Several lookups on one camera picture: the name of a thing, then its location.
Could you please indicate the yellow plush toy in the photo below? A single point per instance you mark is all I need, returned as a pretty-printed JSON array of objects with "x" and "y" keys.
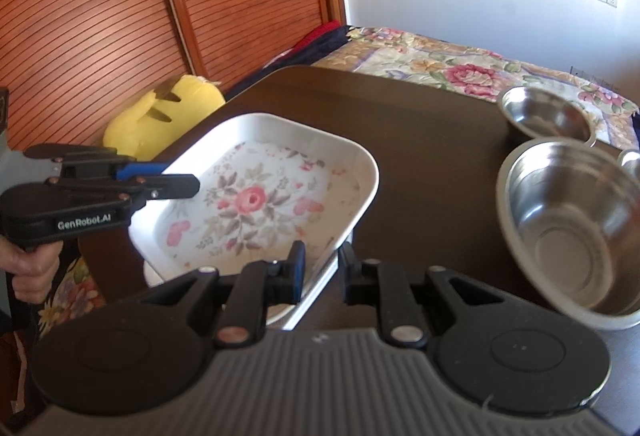
[{"x": 161, "y": 116}]

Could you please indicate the red pillow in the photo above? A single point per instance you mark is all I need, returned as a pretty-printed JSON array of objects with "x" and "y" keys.
[{"x": 316, "y": 33}]

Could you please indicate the left hand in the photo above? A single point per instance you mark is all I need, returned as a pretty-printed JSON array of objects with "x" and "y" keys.
[{"x": 32, "y": 272}]

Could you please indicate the floral bed quilt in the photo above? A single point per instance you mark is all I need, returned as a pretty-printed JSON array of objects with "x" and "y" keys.
[{"x": 481, "y": 74}]

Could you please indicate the dark blue blanket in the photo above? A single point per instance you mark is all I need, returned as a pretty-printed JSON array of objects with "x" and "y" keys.
[{"x": 316, "y": 51}]

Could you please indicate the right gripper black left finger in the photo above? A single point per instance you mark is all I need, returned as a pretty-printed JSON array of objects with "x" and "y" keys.
[{"x": 234, "y": 308}]

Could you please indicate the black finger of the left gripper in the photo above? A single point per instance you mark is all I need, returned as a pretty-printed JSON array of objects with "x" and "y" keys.
[
  {"x": 85, "y": 162},
  {"x": 137, "y": 190}
]

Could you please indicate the small steel bowl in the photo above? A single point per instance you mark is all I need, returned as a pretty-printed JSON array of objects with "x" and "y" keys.
[{"x": 533, "y": 113}]

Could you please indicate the floral white square plate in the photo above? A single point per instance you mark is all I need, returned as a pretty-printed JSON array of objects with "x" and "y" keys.
[
  {"x": 266, "y": 182},
  {"x": 300, "y": 300}
]

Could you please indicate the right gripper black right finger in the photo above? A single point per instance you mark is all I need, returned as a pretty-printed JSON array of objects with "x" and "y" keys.
[{"x": 443, "y": 307}]

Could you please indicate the large steel bowl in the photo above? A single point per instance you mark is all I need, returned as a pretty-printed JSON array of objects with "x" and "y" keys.
[{"x": 569, "y": 214}]

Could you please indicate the medium steel bowl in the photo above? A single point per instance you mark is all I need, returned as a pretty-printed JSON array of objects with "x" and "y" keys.
[{"x": 630, "y": 161}]

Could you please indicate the wooden slatted wardrobe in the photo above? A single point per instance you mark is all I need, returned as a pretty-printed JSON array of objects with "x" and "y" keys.
[{"x": 71, "y": 65}]

